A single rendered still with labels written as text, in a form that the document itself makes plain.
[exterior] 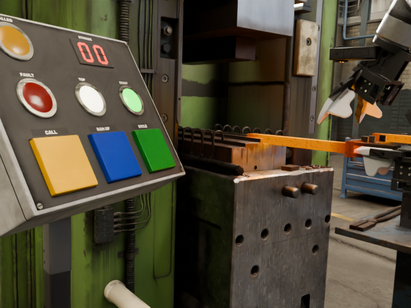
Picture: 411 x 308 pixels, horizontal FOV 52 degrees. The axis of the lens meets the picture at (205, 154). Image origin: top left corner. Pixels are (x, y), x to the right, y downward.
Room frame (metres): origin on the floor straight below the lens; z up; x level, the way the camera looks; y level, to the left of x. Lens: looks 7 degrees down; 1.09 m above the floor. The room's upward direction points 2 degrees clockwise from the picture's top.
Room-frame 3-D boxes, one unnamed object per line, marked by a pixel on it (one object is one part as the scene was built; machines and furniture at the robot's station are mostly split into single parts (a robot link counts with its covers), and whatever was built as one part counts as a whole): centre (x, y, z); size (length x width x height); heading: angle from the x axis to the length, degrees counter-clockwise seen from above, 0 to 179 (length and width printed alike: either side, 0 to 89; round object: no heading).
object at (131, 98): (0.73, 0.13, 1.09); 0.05 x 0.03 x 0.04; 128
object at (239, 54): (1.30, -0.01, 1.24); 0.30 x 0.07 x 0.06; 38
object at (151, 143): (0.71, 0.09, 1.01); 0.07 x 0.05 x 0.07; 153
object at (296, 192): (1.04, -0.22, 0.87); 0.04 x 0.03 x 0.03; 38
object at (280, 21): (1.25, -0.01, 1.32); 0.42 x 0.20 x 0.10; 38
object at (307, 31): (1.38, -0.31, 1.27); 0.09 x 0.02 x 0.17; 128
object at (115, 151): (0.62, 0.14, 1.01); 0.07 x 0.05 x 0.07; 153
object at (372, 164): (0.84, -0.34, 0.98); 0.09 x 0.03 x 0.06; 41
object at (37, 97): (0.55, 0.22, 1.09); 0.05 x 0.03 x 0.04; 128
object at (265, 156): (1.25, -0.01, 0.96); 0.42 x 0.20 x 0.09; 38
